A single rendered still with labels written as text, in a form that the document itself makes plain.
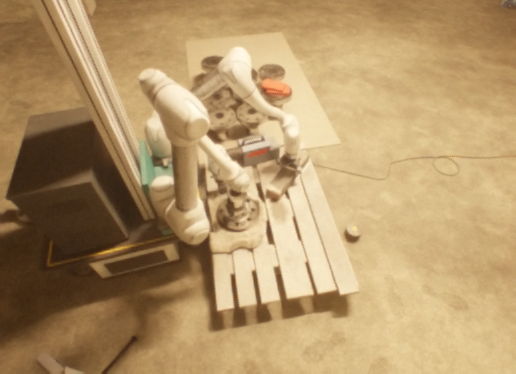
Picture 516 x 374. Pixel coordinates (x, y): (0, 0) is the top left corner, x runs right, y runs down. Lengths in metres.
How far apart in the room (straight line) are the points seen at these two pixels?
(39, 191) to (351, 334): 1.70
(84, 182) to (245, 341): 1.17
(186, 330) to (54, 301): 0.82
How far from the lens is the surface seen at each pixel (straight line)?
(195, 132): 1.07
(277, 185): 2.11
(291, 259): 1.92
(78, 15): 1.51
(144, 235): 1.90
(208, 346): 1.93
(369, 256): 2.20
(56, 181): 1.59
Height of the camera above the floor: 1.87
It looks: 51 degrees down
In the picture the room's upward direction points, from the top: straight up
